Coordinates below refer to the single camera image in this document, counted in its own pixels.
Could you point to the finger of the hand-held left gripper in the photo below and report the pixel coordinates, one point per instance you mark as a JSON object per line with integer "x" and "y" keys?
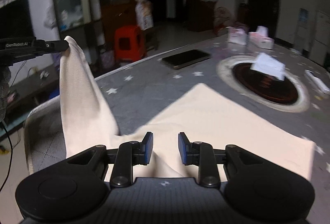
{"x": 54, "y": 46}

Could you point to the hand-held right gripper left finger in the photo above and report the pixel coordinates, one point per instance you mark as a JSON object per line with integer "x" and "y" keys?
{"x": 149, "y": 148}

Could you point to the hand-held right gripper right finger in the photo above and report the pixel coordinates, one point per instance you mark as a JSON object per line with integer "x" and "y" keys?
{"x": 181, "y": 148}

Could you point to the cream garment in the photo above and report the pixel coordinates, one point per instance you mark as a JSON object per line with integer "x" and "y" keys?
{"x": 206, "y": 115}

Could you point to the person's left hand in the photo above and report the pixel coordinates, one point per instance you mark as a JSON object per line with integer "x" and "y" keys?
{"x": 4, "y": 92}

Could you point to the black television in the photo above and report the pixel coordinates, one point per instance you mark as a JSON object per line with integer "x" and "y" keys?
{"x": 15, "y": 17}

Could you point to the red plastic stool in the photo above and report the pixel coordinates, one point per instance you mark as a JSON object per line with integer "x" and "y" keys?
{"x": 129, "y": 33}

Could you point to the dark smartphone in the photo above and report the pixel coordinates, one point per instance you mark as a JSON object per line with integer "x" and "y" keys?
{"x": 187, "y": 58}

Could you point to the printed paper sack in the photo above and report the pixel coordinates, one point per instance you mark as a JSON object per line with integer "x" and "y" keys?
{"x": 144, "y": 15}

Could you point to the round black induction cooktop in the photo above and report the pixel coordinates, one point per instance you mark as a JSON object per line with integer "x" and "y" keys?
{"x": 270, "y": 91}

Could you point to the white plastic tissue pack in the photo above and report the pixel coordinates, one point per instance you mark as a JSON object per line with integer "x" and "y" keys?
{"x": 237, "y": 37}

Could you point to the pink and white tissue box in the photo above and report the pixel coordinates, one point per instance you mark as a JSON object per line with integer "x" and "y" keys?
{"x": 263, "y": 42}

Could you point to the pink floor fan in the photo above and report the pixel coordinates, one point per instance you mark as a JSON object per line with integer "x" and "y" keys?
{"x": 221, "y": 17}

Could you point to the white remote control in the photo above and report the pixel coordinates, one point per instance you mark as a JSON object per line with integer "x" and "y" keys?
{"x": 317, "y": 82}

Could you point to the white water dispenser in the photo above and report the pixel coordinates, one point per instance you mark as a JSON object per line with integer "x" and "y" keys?
{"x": 301, "y": 40}

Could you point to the dark wooden door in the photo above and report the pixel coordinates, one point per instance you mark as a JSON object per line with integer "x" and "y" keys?
{"x": 263, "y": 2}

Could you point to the blue water bottle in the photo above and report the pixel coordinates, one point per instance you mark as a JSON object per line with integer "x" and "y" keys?
{"x": 303, "y": 17}

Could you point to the white refrigerator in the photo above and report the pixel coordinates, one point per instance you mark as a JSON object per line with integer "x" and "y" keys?
{"x": 322, "y": 33}

